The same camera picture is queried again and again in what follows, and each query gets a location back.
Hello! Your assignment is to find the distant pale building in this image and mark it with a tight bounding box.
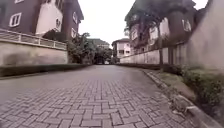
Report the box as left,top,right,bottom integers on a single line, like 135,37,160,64
111,37,133,60

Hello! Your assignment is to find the distant grey-roofed building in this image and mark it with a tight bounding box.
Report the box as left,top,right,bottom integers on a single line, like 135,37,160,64
87,37,110,50

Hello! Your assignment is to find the low dark hedge strip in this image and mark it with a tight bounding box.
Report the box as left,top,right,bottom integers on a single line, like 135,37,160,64
116,62,164,71

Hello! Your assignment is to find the group of green trees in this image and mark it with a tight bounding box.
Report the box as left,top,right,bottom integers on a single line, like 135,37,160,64
66,32,114,66

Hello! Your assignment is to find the red brick paved road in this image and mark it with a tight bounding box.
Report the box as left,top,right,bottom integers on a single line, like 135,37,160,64
0,64,198,128

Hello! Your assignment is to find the dark brown building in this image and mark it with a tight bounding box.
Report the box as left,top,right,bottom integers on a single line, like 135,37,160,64
124,0,198,54

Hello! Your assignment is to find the concrete kerb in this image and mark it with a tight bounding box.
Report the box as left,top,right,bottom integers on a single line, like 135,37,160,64
143,69,224,128

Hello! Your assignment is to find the low green hedge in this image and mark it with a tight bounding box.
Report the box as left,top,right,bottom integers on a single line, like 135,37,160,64
161,63,224,111

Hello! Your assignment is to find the brown multi-storey building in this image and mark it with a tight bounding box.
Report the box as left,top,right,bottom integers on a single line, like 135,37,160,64
0,0,85,43

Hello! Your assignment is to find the long pale wall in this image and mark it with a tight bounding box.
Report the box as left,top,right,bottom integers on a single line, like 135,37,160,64
119,46,174,66

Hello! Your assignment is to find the pale boundary wall with railing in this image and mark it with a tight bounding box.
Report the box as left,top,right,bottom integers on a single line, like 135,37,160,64
0,28,69,68

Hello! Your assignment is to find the tall pale wall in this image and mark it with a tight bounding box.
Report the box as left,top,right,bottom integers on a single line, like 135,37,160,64
173,0,224,71

